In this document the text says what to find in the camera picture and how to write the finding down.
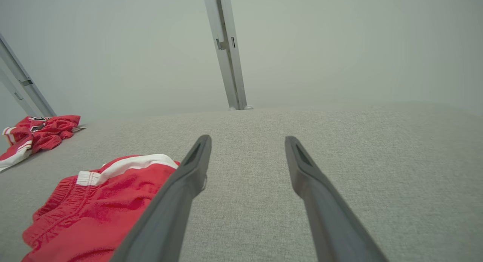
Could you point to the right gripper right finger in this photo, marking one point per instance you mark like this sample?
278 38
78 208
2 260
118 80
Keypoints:
332 228

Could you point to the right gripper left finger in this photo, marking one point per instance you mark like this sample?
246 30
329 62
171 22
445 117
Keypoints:
166 224

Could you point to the red shorts white stripe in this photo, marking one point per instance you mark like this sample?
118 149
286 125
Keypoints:
75 216

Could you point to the red jersey white trim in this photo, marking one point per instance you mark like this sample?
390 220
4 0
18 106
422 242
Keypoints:
45 135

